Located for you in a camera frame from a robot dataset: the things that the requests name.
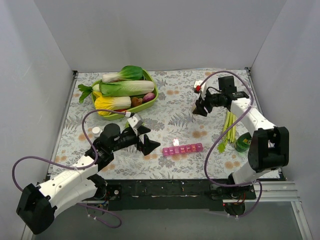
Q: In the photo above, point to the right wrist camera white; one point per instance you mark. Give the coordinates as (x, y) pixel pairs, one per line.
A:
(200, 88)

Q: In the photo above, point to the white radish with leaves toy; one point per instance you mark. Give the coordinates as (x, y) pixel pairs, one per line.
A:
(86, 91)

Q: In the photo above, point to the green plastic tray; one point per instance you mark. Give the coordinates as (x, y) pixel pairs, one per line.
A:
(116, 115)

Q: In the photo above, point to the green round jar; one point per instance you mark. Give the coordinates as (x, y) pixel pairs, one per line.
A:
(242, 144)

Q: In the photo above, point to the floral table mat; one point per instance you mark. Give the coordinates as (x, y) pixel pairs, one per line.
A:
(171, 117)

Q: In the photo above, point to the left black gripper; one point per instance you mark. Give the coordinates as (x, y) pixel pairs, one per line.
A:
(140, 141)

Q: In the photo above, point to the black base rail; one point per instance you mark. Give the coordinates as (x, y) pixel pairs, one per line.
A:
(173, 194)

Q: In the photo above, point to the red pepper toy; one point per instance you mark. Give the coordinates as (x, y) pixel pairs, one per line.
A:
(120, 110)

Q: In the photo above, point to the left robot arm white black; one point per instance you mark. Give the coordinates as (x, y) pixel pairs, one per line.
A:
(39, 205)

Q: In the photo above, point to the long green napa cabbage toy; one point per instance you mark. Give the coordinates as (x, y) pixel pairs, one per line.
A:
(126, 88)

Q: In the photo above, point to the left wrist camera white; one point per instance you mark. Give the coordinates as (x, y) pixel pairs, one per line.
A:
(135, 121)

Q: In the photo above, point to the brown mushroom toy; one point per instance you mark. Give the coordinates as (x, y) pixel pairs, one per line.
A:
(135, 102)

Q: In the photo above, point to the green celery stalk toy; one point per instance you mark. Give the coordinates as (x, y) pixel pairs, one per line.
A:
(230, 129)

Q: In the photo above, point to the pink weekly pill organizer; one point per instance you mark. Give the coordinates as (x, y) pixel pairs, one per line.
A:
(178, 149)

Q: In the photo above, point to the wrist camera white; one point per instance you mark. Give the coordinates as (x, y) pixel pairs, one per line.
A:
(135, 121)
(200, 88)

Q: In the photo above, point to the small white cap blue bottle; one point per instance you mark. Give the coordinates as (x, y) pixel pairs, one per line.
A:
(96, 131)

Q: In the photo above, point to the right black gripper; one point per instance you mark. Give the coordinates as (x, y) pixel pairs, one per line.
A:
(206, 102)

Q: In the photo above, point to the bok choy toy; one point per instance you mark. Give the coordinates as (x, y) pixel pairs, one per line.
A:
(127, 73)

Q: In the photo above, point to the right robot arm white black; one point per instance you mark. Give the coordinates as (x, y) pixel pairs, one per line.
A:
(269, 147)

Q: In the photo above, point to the purple onion toy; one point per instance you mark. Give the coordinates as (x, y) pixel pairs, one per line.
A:
(148, 97)

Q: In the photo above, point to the yellow cabbage toy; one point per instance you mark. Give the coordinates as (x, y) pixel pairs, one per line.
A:
(113, 103)

